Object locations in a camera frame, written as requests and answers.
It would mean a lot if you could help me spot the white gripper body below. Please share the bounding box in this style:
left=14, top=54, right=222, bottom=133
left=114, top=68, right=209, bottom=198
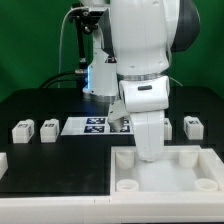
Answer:
left=119, top=76, right=170, bottom=162

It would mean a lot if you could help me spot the white square tabletop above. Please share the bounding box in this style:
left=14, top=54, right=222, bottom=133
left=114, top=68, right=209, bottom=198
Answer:
left=110, top=146, right=224, bottom=193

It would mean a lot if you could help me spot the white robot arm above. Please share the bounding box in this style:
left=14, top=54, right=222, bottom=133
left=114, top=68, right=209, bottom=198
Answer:
left=80, top=0, right=200, bottom=161

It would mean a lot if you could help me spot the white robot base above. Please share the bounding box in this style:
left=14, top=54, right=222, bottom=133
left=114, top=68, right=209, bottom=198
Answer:
left=83, top=32, right=118, bottom=103

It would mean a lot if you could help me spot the white block left edge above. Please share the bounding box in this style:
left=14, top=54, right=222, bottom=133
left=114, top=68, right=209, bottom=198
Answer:
left=0, top=153, right=8, bottom=180

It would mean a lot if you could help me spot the black camera stand pole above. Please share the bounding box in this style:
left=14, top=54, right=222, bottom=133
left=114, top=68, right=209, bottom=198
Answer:
left=75, top=17, right=87, bottom=88

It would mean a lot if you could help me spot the black cable bundle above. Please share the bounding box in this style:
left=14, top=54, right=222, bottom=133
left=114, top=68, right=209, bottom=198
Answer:
left=39, top=70, right=88, bottom=90

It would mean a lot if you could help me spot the white AprilTag base plate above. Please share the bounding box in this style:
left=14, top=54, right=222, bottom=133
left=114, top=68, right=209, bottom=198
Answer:
left=61, top=117, right=133, bottom=136

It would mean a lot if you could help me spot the black camera on stand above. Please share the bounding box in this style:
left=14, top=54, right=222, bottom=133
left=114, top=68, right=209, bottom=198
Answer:
left=68, top=3, right=109, bottom=34

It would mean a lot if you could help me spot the white obstacle fixture wall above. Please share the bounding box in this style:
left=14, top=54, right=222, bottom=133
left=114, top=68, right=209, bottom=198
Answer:
left=0, top=145, right=224, bottom=224

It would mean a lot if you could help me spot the white cable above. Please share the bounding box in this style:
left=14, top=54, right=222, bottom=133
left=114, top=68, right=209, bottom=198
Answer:
left=57, top=7, right=81, bottom=89

